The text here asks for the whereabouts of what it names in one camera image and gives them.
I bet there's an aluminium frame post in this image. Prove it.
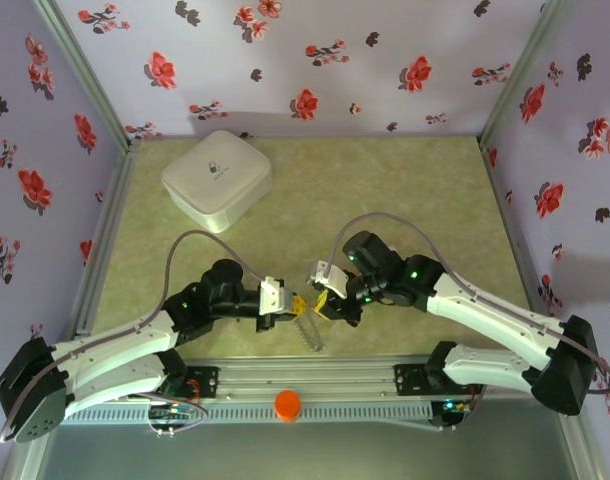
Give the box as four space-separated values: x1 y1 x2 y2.
2 439 46 480
557 414 606 480
477 0 569 146
32 0 141 151

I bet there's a white medicine box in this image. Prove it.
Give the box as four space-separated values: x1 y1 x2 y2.
159 129 275 235

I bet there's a small circuit board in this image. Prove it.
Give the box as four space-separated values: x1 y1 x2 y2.
145 390 212 437
432 397 475 432

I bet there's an aluminium floor rail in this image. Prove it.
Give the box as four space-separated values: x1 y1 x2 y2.
72 142 141 336
477 139 559 344

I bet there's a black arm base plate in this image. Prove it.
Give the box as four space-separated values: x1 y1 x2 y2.
184 366 220 401
393 363 429 399

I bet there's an orange round cap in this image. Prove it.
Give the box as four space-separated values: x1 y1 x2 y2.
273 389 302 424

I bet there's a perforated grey cable duct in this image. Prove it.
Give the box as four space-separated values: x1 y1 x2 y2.
64 401 434 425

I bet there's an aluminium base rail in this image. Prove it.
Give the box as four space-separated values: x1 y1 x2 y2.
99 353 486 404

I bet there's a clear plastic test tube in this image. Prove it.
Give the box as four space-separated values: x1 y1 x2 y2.
294 309 327 354

